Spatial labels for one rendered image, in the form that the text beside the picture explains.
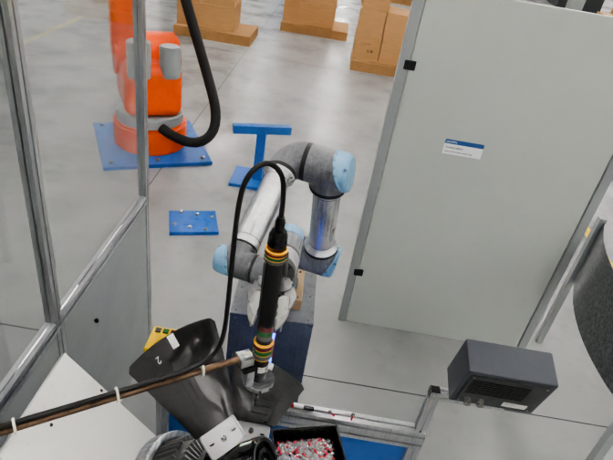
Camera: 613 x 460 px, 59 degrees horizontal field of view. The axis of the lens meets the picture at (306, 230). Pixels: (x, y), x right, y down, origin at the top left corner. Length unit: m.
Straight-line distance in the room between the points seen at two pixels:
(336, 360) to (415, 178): 1.15
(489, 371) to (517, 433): 1.65
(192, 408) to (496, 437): 2.21
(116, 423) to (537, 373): 1.14
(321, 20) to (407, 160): 7.51
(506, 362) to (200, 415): 0.89
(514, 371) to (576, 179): 1.63
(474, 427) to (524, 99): 1.72
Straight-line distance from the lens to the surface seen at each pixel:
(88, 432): 1.33
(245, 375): 1.19
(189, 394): 1.27
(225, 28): 9.04
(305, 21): 10.25
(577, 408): 3.63
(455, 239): 3.16
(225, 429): 1.30
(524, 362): 1.72
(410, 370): 3.33
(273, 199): 1.48
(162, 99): 4.95
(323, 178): 1.55
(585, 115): 2.98
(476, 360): 1.66
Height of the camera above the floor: 2.32
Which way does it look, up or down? 33 degrees down
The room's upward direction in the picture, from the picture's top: 10 degrees clockwise
